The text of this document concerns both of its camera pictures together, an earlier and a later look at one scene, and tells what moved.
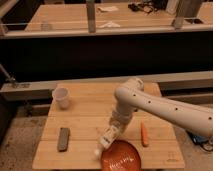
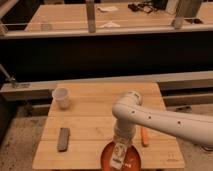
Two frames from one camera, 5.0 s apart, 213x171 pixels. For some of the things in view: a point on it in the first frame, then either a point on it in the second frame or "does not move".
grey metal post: (90, 4) does not move
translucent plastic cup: (61, 95) does not move
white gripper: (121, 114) to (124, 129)
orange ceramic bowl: (121, 155) does not move
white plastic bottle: (111, 133) to (118, 153)
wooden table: (71, 135) does not move
